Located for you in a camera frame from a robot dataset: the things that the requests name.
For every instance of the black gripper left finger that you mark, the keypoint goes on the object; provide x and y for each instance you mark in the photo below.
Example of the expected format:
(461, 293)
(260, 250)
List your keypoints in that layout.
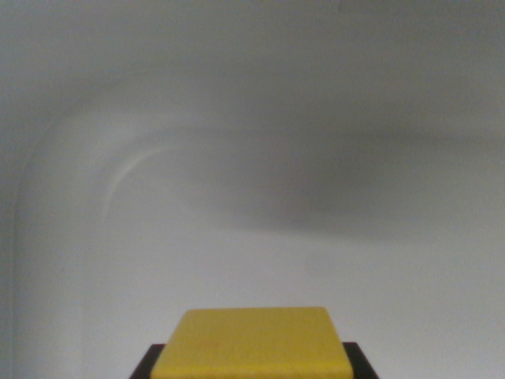
(148, 363)

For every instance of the yellow wooden cube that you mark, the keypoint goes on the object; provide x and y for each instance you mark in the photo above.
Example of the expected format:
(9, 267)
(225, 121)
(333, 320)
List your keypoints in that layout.
(252, 343)

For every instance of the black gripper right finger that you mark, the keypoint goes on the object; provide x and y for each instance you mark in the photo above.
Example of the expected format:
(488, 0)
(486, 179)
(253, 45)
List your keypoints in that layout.
(361, 361)

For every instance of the white plastic bin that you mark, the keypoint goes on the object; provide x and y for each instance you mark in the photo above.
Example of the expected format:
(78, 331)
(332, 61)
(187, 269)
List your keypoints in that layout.
(252, 158)

